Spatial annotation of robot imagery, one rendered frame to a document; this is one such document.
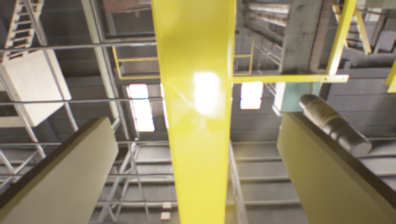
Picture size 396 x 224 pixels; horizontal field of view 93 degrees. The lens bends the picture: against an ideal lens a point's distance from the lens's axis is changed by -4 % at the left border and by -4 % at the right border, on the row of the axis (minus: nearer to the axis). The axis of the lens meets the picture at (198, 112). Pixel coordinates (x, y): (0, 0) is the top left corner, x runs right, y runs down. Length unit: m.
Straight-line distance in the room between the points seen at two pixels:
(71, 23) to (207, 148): 12.70
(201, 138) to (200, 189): 0.06
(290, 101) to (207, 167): 1.93
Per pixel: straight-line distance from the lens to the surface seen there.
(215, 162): 0.17
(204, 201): 0.21
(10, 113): 9.48
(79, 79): 12.62
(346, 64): 12.76
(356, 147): 1.46
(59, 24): 13.17
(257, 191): 11.90
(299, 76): 1.70
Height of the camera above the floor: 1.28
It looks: 29 degrees up
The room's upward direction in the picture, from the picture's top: 178 degrees clockwise
